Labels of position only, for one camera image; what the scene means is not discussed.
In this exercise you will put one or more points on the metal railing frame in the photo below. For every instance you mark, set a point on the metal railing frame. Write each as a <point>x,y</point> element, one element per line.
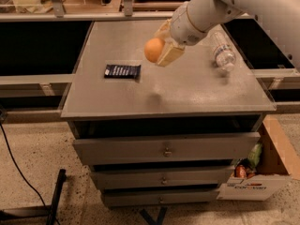
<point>86,9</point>

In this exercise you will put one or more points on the grey drawer cabinet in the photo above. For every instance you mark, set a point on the grey drawer cabinet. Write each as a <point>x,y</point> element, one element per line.
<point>189,97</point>

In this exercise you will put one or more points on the green snack bag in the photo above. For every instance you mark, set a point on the green snack bag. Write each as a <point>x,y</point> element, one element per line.
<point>253,157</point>

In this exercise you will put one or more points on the grey drawer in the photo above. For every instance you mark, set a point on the grey drawer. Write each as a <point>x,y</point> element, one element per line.
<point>165,148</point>
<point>159,178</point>
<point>159,197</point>

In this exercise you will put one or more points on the cardboard box with snacks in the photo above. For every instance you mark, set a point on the cardboard box with snacks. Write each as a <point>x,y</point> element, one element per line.
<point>279,164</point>

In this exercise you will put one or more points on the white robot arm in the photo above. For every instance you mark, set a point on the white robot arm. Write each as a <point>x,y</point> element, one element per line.
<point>192,21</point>

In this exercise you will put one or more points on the top grey drawer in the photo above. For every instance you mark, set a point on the top grey drawer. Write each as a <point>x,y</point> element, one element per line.
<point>165,148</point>

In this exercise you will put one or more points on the dark blue rxbar wrapper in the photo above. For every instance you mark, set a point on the dark blue rxbar wrapper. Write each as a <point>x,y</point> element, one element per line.
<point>122,71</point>

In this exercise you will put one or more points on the orange fruit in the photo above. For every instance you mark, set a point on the orange fruit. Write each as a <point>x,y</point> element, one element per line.
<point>153,49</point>

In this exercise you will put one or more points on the brown snack packet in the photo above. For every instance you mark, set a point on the brown snack packet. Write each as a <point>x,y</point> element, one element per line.
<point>240,171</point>

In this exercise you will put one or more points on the clear plastic water bottle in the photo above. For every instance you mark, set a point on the clear plastic water bottle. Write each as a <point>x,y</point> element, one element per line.
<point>222,52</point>

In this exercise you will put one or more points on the bottom grey drawer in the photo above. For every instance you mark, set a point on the bottom grey drawer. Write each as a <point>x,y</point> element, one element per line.
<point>159,197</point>

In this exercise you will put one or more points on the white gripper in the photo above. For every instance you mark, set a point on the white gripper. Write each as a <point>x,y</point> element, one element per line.
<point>184,28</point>

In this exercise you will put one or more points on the middle grey drawer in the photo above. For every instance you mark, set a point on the middle grey drawer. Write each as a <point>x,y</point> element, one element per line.
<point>159,178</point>

